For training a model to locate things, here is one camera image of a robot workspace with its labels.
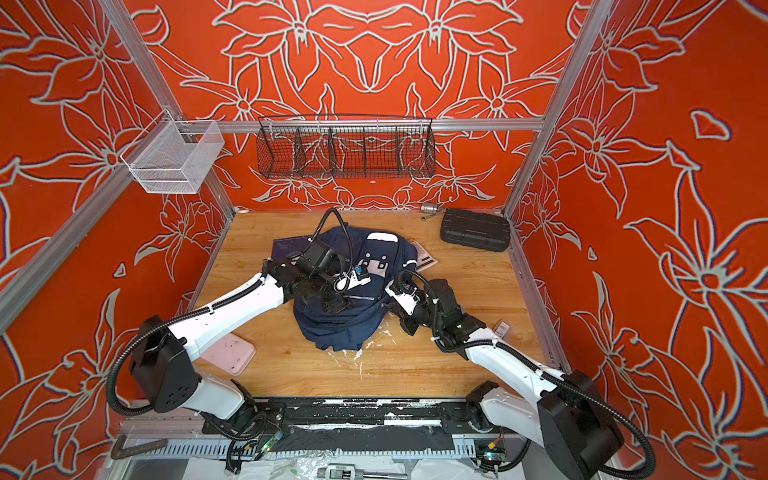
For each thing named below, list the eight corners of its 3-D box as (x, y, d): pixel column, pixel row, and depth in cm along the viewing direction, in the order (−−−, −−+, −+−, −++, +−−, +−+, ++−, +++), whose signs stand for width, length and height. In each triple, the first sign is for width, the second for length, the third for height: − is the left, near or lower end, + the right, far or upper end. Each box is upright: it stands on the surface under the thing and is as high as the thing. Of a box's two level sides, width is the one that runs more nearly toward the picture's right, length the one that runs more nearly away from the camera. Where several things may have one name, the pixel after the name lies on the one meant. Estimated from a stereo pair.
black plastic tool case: (435, 243, 112) (438, 231, 107) (445, 214, 122) (447, 202, 117) (502, 261, 106) (508, 249, 101) (506, 229, 116) (512, 217, 111)
